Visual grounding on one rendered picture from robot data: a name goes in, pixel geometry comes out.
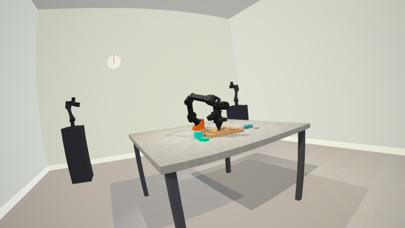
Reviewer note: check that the cyan cube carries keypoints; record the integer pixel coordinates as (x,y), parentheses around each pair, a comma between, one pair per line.
(198,135)

